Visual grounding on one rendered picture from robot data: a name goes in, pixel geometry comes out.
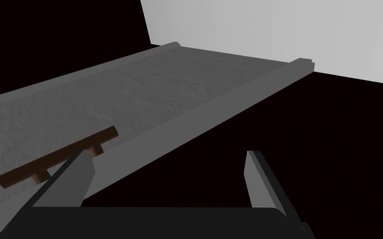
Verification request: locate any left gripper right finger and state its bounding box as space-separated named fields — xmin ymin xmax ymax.
xmin=243 ymin=150 xmax=302 ymax=229

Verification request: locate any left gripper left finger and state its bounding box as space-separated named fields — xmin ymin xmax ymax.
xmin=2 ymin=150 xmax=96 ymax=233

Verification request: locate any grey cupboard door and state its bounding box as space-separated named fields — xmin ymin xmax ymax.
xmin=0 ymin=41 xmax=315 ymax=216

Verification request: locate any brown bar handle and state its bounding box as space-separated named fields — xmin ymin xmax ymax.
xmin=0 ymin=126 xmax=119 ymax=190

